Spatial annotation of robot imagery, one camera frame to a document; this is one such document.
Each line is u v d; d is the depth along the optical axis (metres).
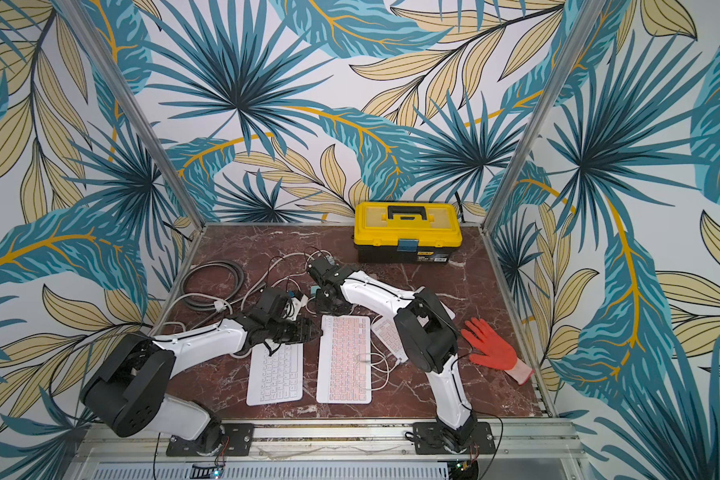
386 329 0.92
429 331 0.53
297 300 0.82
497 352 0.91
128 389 0.43
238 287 1.00
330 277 0.68
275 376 0.83
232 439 0.73
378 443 0.74
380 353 0.86
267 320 0.70
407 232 0.95
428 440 0.73
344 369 0.83
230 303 0.95
